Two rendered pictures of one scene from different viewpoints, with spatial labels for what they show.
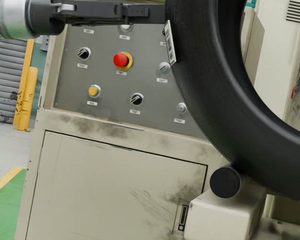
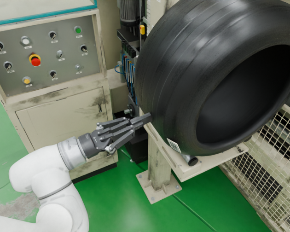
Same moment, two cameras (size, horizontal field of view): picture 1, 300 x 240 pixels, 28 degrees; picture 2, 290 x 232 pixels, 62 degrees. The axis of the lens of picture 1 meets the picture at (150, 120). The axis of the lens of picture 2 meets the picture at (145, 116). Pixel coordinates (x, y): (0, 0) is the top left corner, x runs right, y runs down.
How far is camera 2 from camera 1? 0.96 m
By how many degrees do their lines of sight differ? 55
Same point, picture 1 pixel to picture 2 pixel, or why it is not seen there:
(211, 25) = (194, 137)
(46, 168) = (27, 124)
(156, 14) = (145, 121)
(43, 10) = (94, 153)
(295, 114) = not seen: hidden behind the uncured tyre
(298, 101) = not seen: hidden behind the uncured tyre
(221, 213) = (193, 168)
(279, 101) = not seen: outside the picture
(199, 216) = (186, 173)
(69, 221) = (51, 134)
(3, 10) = (73, 165)
